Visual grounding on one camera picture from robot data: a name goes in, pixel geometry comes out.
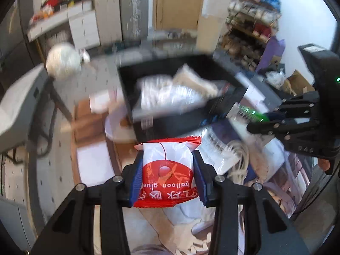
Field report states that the white printed plastic pouch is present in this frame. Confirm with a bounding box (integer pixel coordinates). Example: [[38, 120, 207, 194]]
[[197, 128, 240, 174]]

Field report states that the wooden shoe rack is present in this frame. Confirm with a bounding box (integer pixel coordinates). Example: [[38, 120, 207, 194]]
[[220, 0, 281, 71]]

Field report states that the green white packet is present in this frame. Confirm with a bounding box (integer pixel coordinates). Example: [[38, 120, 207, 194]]
[[230, 104, 270, 123]]

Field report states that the person right hand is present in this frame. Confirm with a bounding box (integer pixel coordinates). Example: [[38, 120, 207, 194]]
[[317, 158, 339, 176]]

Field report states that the white drawer desk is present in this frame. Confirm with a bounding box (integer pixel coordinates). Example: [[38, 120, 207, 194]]
[[26, 0, 102, 51]]

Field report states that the white wrapped bundle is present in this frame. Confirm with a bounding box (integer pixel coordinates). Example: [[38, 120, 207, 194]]
[[45, 43, 82, 80]]

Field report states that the bagged white striped rope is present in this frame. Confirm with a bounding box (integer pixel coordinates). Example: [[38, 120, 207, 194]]
[[135, 75, 208, 111]]

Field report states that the anime printed desk mat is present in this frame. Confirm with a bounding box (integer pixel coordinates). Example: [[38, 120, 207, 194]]
[[71, 98, 309, 254]]

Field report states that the beige cylindrical trash bin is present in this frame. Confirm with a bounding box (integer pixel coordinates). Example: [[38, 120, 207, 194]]
[[196, 14, 225, 54]]

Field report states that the silver suitcase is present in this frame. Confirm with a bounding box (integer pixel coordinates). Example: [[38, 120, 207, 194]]
[[120, 0, 149, 40]]

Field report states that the beige suitcase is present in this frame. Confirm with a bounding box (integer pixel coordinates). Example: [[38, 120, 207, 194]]
[[94, 0, 122, 45]]

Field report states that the purple paper bag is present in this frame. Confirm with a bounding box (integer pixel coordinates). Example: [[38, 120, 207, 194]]
[[255, 36, 286, 72]]

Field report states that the red white balloon glue packet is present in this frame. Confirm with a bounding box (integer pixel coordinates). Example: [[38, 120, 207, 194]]
[[134, 136, 202, 208]]

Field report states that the wooden door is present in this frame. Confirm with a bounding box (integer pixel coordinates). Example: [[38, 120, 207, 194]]
[[153, 0, 203, 31]]

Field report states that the black storage box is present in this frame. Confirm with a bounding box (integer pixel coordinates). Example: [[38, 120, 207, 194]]
[[118, 54, 246, 142]]

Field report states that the bagged cream rope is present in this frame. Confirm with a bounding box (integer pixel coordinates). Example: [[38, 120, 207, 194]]
[[172, 63, 227, 97]]

